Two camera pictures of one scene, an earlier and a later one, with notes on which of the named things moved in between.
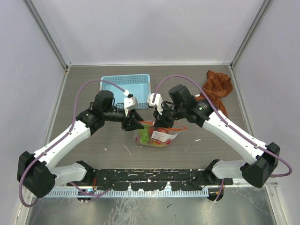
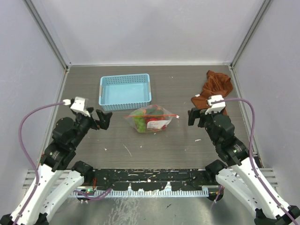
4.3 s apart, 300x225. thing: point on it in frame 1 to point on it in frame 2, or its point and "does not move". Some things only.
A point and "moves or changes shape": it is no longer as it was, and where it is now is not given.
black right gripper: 161,120 to 196,113
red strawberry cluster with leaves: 152,129 moves or changes shape
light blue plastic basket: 138,85 does not move
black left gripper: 131,121 to 104,118
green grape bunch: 144,135 moves or changes shape
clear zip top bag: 157,137 moves or changes shape
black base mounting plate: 150,179 does not move
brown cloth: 217,86 does not move
